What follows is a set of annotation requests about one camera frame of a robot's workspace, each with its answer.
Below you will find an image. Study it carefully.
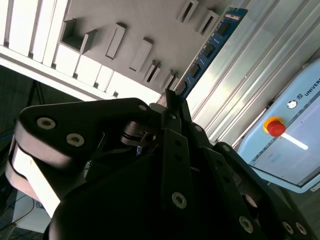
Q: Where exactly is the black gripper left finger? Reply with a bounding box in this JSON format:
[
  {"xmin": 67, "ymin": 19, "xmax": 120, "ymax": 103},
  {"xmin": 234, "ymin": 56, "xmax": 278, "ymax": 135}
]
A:
[{"xmin": 4, "ymin": 88, "xmax": 190, "ymax": 214}]

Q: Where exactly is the blue RAM stick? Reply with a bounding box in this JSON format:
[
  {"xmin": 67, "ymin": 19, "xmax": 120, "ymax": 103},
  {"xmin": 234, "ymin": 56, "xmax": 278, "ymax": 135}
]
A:
[{"xmin": 174, "ymin": 6, "xmax": 249, "ymax": 99}]

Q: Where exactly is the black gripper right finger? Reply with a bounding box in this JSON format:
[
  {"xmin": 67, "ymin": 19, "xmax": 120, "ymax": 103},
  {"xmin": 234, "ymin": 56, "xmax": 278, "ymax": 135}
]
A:
[{"xmin": 179, "ymin": 100, "xmax": 311, "ymax": 240}]

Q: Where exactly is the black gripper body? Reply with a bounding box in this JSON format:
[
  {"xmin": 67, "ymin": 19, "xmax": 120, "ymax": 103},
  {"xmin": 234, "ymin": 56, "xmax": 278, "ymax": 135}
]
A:
[{"xmin": 42, "ymin": 119, "xmax": 242, "ymax": 240}]

